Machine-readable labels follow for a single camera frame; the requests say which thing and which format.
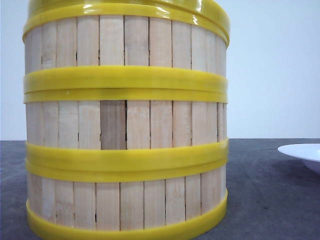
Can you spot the bamboo steamer lid yellow rim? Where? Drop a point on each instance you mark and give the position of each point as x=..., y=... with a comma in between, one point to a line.
x=204, y=13

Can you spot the white plate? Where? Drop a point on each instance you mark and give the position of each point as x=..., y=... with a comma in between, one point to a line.
x=309, y=153

